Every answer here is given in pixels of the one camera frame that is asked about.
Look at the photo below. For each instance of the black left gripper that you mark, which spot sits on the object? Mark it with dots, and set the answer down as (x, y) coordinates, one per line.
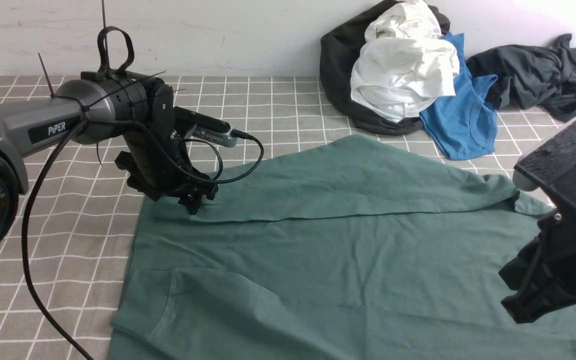
(161, 168)

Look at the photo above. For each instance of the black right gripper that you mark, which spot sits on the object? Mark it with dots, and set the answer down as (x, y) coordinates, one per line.
(543, 273)

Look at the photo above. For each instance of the green long sleeve shirt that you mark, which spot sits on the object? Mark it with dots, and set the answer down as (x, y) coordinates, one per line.
(356, 250)

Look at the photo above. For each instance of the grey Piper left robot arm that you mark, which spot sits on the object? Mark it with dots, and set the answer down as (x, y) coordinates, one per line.
(98, 107)

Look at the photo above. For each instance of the blue shirt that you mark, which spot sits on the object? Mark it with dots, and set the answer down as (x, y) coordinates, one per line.
(463, 126)

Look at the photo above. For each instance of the dark grey crumpled shirt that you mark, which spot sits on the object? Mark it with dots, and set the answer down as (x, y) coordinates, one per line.
(531, 76)

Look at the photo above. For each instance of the white crumpled shirt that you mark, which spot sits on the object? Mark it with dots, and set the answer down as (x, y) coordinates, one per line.
(405, 64)

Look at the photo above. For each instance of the grey checkered tablecloth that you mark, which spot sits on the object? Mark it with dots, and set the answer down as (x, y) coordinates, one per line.
(81, 224)

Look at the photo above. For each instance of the black garment under pile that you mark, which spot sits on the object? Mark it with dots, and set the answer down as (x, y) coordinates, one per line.
(339, 50)

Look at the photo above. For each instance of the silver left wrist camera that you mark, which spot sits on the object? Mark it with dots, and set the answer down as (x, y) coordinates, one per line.
(203, 127)

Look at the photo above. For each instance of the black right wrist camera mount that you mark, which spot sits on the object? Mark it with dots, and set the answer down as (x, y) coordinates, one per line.
(548, 162)

